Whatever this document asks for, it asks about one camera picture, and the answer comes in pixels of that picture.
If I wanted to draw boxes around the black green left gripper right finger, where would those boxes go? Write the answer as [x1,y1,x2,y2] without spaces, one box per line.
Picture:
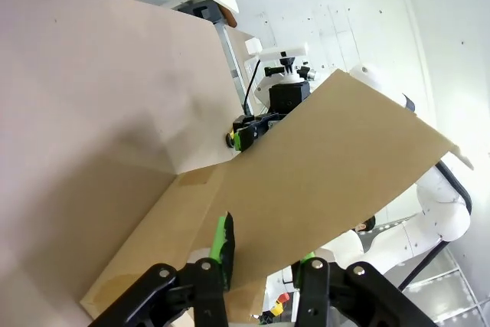
[290,250,439,327]

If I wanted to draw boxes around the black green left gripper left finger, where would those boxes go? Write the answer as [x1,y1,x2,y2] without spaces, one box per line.
[88,211,236,327]

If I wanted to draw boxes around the red yellow emergency button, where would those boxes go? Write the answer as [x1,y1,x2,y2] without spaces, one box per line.
[269,291,291,317]

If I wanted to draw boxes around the brown cardboard box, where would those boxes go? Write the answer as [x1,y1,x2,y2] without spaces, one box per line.
[79,68,475,323]

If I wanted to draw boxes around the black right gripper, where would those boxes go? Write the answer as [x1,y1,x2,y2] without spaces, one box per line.
[224,80,311,153]

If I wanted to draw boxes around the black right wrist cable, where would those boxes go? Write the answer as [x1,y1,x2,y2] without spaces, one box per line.
[240,57,262,114]

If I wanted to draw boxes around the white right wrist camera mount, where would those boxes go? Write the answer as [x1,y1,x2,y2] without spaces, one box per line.
[243,38,321,83]

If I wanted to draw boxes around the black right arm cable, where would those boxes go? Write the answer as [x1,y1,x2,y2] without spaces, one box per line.
[435,159,474,217]

